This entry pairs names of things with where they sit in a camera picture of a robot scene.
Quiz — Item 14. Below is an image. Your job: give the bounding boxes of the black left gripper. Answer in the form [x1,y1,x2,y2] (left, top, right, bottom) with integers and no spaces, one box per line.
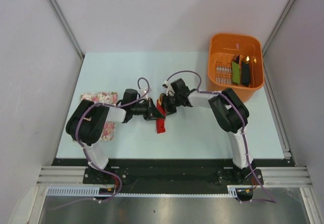
[131,98,165,121]

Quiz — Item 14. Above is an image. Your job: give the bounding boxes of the red paper napkin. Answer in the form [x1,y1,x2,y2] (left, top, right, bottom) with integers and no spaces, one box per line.
[156,99,166,134]

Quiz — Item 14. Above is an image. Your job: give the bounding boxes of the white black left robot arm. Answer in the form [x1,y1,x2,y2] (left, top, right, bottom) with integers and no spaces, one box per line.
[65,88,165,184]

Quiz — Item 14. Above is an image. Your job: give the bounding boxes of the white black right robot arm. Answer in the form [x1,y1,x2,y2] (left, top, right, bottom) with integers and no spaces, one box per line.
[157,78,255,184]

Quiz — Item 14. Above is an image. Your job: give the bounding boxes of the black napkin roll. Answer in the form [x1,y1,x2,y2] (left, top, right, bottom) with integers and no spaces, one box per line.
[241,61,251,87]

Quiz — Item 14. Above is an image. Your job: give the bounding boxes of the floral patterned tray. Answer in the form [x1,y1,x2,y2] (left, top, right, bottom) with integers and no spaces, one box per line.
[80,91,119,143]

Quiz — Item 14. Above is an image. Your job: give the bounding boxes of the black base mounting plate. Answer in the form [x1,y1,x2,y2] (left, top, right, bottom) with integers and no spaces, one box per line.
[52,158,265,194]

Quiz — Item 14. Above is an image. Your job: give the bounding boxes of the orange plastic basket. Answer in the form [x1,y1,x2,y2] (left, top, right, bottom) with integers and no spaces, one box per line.
[207,33,264,102]

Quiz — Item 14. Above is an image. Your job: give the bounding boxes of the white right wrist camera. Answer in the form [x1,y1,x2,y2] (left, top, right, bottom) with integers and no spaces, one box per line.
[163,81,175,96]

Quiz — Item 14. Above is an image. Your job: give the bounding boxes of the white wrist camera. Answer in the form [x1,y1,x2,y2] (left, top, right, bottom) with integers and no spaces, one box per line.
[163,81,175,96]
[140,87,151,100]

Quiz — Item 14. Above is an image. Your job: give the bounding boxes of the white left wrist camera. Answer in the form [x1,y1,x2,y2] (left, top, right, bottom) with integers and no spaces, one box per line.
[140,87,151,100]

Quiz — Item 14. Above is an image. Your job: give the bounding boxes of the aluminium frame rail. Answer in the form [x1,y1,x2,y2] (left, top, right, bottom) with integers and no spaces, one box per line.
[36,165,88,187]

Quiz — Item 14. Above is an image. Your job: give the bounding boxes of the white slotted cable duct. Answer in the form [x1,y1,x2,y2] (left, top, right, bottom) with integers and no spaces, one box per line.
[47,186,100,196]

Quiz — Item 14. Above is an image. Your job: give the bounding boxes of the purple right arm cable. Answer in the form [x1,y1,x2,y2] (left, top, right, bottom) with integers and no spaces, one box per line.
[166,71,278,204]

